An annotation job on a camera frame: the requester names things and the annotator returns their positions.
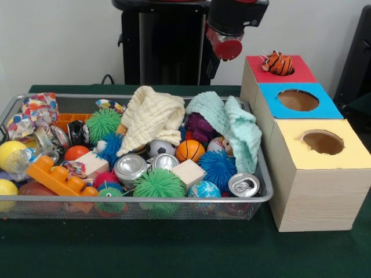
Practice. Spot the clear mesh bin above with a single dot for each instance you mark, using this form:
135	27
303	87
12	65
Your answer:
191	209

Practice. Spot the small orange basketball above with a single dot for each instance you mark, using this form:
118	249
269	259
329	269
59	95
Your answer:
190	150

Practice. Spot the orange tiger plush toy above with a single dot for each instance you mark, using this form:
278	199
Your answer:
278	63

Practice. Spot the blue spiky ball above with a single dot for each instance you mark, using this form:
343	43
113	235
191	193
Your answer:
217	169

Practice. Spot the black chair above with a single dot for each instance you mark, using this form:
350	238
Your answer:
356	63

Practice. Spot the small green spiky ball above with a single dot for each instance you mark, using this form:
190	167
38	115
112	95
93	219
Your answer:
103	124

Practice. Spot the wooden box with three holes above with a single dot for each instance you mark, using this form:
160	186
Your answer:
313	191

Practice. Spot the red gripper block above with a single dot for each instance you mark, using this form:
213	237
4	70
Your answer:
228	49

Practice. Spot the mint green muslin cloth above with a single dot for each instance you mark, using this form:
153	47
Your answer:
235	124

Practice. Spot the silver can with pull tab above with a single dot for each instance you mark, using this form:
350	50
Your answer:
243	184

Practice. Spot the orange plastic toy piece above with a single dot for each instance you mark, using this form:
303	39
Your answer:
58	175

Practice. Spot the large green spiky ball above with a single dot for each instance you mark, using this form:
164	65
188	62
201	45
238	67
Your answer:
159	185

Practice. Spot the dark green table cloth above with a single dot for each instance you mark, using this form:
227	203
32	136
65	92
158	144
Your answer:
174	249

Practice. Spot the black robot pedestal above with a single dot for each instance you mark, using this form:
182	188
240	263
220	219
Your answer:
162	46

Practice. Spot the cream yellow muslin cloth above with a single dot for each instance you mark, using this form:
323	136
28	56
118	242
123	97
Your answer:
151	119

